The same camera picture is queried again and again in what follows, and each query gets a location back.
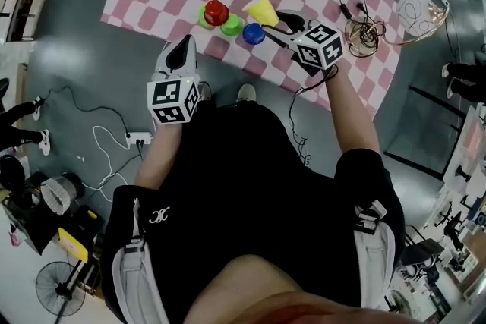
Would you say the black floor cable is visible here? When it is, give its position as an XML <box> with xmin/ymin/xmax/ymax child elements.
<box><xmin>37</xmin><ymin>86</ymin><xmax>132</xmax><ymax>136</ymax></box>

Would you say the red paper cup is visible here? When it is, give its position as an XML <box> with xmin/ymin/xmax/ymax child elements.
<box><xmin>204</xmin><ymin>0</ymin><xmax>231</xmax><ymax>27</ymax></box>

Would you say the black cable with inline switch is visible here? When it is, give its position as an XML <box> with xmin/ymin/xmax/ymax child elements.
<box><xmin>338</xmin><ymin>0</ymin><xmax>387</xmax><ymax>50</ymax></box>

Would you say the person's right shoe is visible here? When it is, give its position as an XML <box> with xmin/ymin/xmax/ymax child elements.
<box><xmin>237</xmin><ymin>83</ymin><xmax>257</xmax><ymax>103</ymax></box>

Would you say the white floor power strip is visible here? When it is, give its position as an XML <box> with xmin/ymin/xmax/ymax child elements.
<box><xmin>125</xmin><ymin>131</ymin><xmax>153</xmax><ymax>147</ymax></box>

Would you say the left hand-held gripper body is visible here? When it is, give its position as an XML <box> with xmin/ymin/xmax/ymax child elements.
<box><xmin>147</xmin><ymin>61</ymin><xmax>201</xmax><ymax>125</ymax></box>

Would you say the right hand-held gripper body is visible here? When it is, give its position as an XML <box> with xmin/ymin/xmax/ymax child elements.
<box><xmin>288</xmin><ymin>23</ymin><xmax>345</xmax><ymax>77</ymax></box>

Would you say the person's black shirt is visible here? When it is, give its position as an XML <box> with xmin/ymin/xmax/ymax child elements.
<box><xmin>100</xmin><ymin>102</ymin><xmax>406</xmax><ymax>324</ymax></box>

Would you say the green paper cup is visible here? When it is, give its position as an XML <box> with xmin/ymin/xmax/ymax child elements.
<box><xmin>197</xmin><ymin>6</ymin><xmax>213</xmax><ymax>29</ymax></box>
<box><xmin>219</xmin><ymin>14</ymin><xmax>245</xmax><ymax>37</ymax></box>

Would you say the person's left shoe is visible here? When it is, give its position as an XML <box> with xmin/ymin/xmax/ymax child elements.
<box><xmin>197</xmin><ymin>81</ymin><xmax>212</xmax><ymax>102</ymax></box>

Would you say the white globe gold lamp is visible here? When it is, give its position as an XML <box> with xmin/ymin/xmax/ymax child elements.
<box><xmin>343</xmin><ymin>0</ymin><xmax>451</xmax><ymax>58</ymax></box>

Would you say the person's shoe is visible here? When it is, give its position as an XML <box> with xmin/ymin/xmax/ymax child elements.
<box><xmin>237</xmin><ymin>83</ymin><xmax>257</xmax><ymax>103</ymax></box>
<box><xmin>197</xmin><ymin>81</ymin><xmax>212</xmax><ymax>102</ymax></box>

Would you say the white floor cable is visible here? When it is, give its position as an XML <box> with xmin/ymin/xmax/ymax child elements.
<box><xmin>81</xmin><ymin>124</ymin><xmax>132</xmax><ymax>202</ymax></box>

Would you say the yellow paper cup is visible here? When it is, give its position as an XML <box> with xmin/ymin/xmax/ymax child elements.
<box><xmin>241</xmin><ymin>0</ymin><xmax>281</xmax><ymax>28</ymax></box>

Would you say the person's right forearm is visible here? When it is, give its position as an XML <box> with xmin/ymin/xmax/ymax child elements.
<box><xmin>324</xmin><ymin>66</ymin><xmax>382</xmax><ymax>179</ymax></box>

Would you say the yellow box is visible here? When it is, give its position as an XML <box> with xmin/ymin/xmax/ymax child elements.
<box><xmin>57</xmin><ymin>227</ymin><xmax>90</xmax><ymax>263</ymax></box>

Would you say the white shoulder strap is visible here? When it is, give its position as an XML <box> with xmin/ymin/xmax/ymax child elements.
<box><xmin>111</xmin><ymin>197</ymin><xmax>170</xmax><ymax>324</ymax></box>
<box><xmin>353</xmin><ymin>199</ymin><xmax>398</xmax><ymax>310</ymax></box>

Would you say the black framed side table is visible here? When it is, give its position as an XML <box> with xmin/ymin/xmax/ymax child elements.
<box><xmin>383</xmin><ymin>85</ymin><xmax>486</xmax><ymax>179</ymax></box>

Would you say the person's left forearm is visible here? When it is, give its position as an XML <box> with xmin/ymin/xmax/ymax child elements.
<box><xmin>133</xmin><ymin>121</ymin><xmax>183</xmax><ymax>190</ymax></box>

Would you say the black floor fan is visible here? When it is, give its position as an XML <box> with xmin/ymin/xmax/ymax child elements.
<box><xmin>35</xmin><ymin>260</ymin><xmax>87</xmax><ymax>318</ymax></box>
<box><xmin>387</xmin><ymin>290</ymin><xmax>413</xmax><ymax>316</ymax></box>

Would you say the black wrist cord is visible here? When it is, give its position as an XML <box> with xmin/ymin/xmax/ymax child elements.
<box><xmin>288</xmin><ymin>66</ymin><xmax>339</xmax><ymax>166</ymax></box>

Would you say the white pleated shade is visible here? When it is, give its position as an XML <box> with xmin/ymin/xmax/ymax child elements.
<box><xmin>39</xmin><ymin>175</ymin><xmax>77</xmax><ymax>215</ymax></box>

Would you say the person's neck and chin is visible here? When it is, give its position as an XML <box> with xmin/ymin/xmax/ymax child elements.
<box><xmin>184</xmin><ymin>253</ymin><xmax>426</xmax><ymax>324</ymax></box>

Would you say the blue paper cup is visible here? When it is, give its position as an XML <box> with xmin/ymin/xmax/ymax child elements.
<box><xmin>241</xmin><ymin>22</ymin><xmax>267</xmax><ymax>46</ymax></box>

